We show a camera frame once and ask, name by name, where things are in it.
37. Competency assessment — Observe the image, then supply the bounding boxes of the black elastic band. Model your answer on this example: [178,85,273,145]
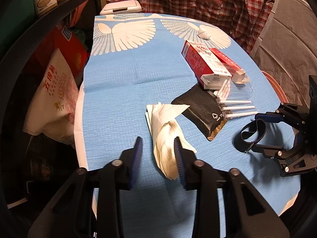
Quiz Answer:
[234,119,266,153]

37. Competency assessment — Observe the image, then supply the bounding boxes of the pink plastic bin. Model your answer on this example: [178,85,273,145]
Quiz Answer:
[262,71,288,103]

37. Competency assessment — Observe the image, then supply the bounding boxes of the clear wrapper white sticks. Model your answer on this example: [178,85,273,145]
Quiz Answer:
[210,80,258,119]

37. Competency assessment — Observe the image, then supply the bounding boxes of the small red carton box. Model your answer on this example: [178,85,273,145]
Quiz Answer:
[210,48,249,84]

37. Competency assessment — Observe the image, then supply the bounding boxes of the black shelving unit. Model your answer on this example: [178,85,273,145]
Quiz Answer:
[1,0,100,237]

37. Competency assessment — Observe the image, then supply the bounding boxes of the black foil snack bag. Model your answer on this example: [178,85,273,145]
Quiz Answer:
[171,84,227,141]

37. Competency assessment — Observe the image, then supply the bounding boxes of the red white milk carton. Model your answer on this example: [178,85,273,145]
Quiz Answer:
[181,40,232,90]

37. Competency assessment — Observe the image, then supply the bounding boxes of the grey fabric sofa cover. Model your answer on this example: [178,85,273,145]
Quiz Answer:
[250,0,316,106]

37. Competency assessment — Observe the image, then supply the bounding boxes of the light blue patterned tablecloth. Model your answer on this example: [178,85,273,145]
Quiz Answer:
[80,13,300,237]

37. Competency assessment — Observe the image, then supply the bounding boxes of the white rice sack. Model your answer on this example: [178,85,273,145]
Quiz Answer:
[23,49,79,146]

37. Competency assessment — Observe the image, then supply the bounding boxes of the small crumpled white tissue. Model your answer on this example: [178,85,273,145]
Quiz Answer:
[198,28,211,40]

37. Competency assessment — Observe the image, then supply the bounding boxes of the white crumpled paper wrapper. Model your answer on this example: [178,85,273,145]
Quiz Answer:
[145,103,197,180]

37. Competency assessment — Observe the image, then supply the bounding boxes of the red packaging on lower shelf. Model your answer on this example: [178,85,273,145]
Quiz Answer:
[32,21,89,79]

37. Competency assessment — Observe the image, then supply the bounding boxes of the white lidded bin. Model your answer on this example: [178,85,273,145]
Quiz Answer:
[99,0,142,16]

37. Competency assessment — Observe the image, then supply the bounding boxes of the green storage box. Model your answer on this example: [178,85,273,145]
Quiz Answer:
[1,0,35,42]

